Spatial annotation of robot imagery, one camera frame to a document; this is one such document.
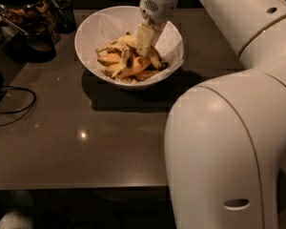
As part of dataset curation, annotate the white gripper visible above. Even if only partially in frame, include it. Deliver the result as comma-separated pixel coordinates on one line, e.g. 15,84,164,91
136,0,178,57

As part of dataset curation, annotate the spotted yellow banana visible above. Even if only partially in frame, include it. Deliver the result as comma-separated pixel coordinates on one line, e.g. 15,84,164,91
114,34,162,69

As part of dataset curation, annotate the spotted banana with stem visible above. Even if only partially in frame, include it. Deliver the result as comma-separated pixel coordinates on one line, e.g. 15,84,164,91
95,40,133,78

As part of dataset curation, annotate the glass jar with black lid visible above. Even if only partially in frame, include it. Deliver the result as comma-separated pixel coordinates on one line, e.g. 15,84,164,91
0,0,60,44

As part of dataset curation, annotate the white bowl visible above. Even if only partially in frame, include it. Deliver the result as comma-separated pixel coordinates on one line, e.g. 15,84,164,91
74,6,184,90

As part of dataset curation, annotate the orange yellow banana left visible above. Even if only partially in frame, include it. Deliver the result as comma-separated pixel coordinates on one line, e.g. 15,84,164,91
97,53,120,67

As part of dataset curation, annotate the orange yellow banana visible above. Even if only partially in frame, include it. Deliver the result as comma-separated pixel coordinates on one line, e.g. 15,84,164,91
104,55,152,79
97,53,120,67

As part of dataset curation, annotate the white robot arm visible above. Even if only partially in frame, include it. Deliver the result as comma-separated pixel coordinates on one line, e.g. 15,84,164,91
165,0,286,229

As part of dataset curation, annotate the orange yellow banana middle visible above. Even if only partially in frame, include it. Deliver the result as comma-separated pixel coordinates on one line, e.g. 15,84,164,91
104,55,152,79

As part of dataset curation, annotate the dark bruised banana right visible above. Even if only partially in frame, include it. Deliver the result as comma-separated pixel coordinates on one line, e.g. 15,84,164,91
133,62,169,81

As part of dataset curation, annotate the black cable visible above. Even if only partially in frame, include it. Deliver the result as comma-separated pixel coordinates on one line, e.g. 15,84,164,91
0,85,38,128

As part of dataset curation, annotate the black mesh pen cup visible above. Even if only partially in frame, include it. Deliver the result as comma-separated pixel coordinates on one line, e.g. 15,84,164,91
52,1,76,33

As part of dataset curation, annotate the black mug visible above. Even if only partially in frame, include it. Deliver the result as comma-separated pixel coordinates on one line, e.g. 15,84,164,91
10,23,56,63

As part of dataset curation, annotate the metal spoon handle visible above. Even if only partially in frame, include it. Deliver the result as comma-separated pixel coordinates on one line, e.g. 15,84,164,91
0,12,29,36

